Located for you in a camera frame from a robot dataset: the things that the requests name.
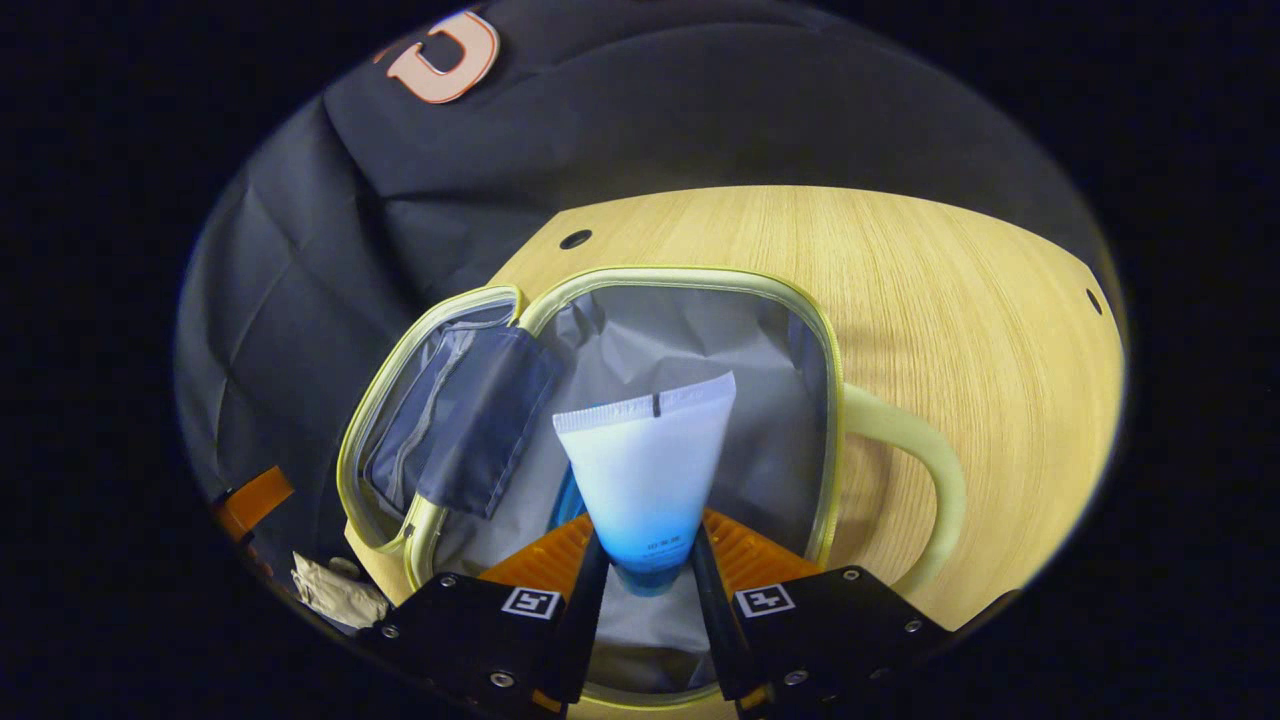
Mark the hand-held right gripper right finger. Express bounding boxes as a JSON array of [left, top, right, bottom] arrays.
[[690, 508, 951, 720]]

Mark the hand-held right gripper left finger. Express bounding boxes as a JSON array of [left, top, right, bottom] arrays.
[[360, 512, 611, 720]]

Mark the blue squeeze tube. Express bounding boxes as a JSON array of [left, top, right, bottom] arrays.
[[552, 372, 738, 598]]

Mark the cream suitcase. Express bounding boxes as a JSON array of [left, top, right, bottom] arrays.
[[337, 265, 969, 720]]

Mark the beige crumpled cloth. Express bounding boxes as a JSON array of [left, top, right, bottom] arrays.
[[290, 552, 391, 631]]

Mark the black backdrop cloth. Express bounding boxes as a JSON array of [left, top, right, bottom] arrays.
[[175, 0, 1111, 561]]

